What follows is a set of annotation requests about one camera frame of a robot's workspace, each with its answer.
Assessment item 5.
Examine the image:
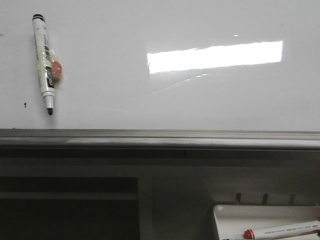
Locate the white black whiteboard marker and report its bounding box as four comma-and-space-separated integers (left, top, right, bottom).
32, 13, 62, 116

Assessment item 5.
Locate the white plastic marker tray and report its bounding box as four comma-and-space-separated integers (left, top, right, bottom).
212, 204, 320, 240

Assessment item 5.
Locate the white whiteboard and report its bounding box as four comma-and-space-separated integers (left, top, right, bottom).
0, 0, 320, 150

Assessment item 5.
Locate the red capped whiteboard marker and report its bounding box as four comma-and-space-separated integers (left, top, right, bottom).
243, 220, 320, 240

